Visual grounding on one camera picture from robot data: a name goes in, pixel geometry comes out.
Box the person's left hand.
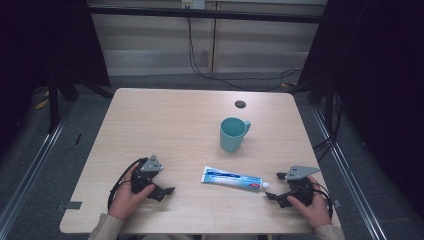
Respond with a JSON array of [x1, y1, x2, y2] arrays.
[[108, 164, 156, 222]]

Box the white wall socket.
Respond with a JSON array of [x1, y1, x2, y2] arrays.
[[181, 0, 206, 10]]

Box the teal cup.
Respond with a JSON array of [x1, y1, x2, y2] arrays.
[[219, 116, 252, 154]]

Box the metal floor rail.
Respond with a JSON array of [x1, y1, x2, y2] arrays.
[[0, 101, 75, 232], [311, 105, 388, 240]]

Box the black metal stand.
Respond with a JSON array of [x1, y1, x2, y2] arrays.
[[46, 71, 62, 134]]

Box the yellow tape strip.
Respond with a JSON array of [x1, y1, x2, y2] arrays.
[[34, 97, 50, 111]]

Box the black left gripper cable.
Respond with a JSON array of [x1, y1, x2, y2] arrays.
[[106, 157, 148, 212]]

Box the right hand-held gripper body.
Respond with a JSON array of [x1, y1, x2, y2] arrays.
[[283, 165, 322, 208]]

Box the blue and white toothpaste tube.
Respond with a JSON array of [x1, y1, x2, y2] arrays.
[[200, 165, 270, 194]]

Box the black wall cable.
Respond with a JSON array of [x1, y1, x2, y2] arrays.
[[185, 7, 303, 92]]

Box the black floor cables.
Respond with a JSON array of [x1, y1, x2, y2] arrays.
[[312, 91, 345, 163]]

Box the person's right hand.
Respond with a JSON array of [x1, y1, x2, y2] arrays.
[[286, 175, 333, 229]]

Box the black horizontal bar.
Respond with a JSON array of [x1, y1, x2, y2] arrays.
[[87, 5, 331, 25]]

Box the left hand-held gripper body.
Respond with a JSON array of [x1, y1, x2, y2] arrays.
[[130, 154, 164, 195]]

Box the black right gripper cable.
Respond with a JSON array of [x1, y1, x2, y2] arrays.
[[311, 181, 335, 220]]

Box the dark curtain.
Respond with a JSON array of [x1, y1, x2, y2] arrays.
[[295, 0, 424, 219], [0, 0, 112, 153]]

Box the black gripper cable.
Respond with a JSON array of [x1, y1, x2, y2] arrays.
[[311, 181, 335, 220], [106, 157, 148, 212]]

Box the grey tape strip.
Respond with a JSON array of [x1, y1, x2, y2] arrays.
[[64, 200, 83, 211]]

